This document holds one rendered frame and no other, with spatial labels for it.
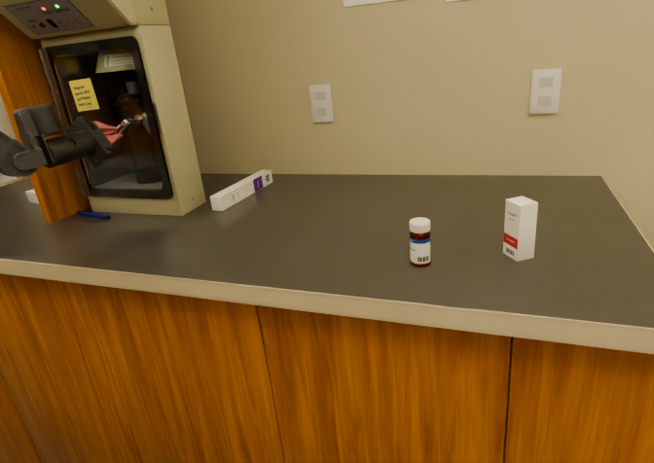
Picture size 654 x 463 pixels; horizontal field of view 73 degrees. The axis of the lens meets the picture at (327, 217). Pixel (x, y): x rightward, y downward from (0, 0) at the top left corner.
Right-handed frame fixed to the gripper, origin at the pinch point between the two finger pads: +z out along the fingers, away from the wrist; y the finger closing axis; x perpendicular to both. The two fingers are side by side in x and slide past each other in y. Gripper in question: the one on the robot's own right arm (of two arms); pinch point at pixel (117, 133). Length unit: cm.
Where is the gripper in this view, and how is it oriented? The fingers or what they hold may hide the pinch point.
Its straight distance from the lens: 121.5
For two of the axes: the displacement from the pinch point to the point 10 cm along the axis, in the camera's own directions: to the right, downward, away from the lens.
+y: -5.7, -8.1, -1.2
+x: -7.3, 4.4, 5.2
